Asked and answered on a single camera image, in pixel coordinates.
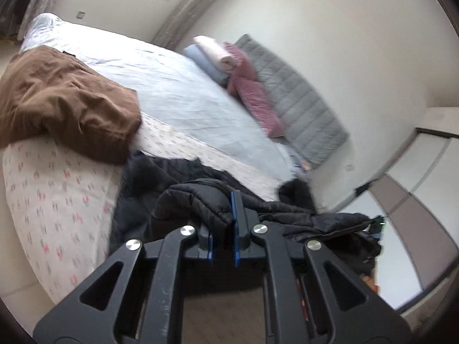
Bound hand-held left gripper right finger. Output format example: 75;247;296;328
229;190;411;344

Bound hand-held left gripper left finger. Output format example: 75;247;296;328
33;225;216;344

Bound black puffer jacket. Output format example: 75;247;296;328
109;150;382;291

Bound dark hanging clothes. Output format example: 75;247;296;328
0;0;26;40

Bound white wardrobe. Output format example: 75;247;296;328
359;107;459;312

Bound pink velvet pillow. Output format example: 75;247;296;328
223;41;257;95
235;79;285;138

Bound light blue bed cover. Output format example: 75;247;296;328
20;12;298;187

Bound grey padded headboard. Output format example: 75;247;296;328
235;34;350;169

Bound light blue folded blanket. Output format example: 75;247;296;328
184;45;230;87

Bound bed with cherry print sheet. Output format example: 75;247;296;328
0;12;316;307

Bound white folded blanket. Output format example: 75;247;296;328
193;36;235;70

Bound brown garment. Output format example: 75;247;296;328
0;45;142;165

